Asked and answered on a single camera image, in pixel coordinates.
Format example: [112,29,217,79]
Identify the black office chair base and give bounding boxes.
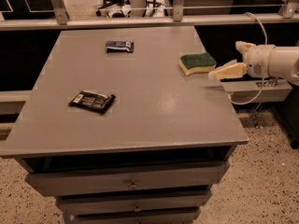
[94,0,132,19]

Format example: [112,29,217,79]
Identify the metal railing frame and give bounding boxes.
[0,0,299,31]

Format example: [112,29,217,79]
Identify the blue snack bar wrapper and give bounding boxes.
[106,41,134,53]

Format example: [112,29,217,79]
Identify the top grey drawer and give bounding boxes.
[26,161,230,196]

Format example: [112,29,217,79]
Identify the grey drawer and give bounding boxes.
[64,207,200,224]
[26,161,230,196]
[57,190,211,215]

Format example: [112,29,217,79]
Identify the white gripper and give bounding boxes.
[207,41,275,80]

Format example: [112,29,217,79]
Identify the green and yellow sponge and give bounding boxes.
[179,52,217,76]

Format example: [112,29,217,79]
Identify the black rxbar chocolate wrapper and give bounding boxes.
[69,91,116,114]

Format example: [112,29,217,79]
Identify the grey drawer cabinet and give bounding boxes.
[0,25,249,224]

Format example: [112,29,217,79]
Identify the white cable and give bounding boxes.
[230,12,269,106]

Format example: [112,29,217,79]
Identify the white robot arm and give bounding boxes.
[208,41,299,85]

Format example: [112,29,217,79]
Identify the bottom grey drawer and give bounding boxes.
[64,207,200,224]

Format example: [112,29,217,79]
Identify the middle grey drawer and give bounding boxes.
[57,190,211,215]

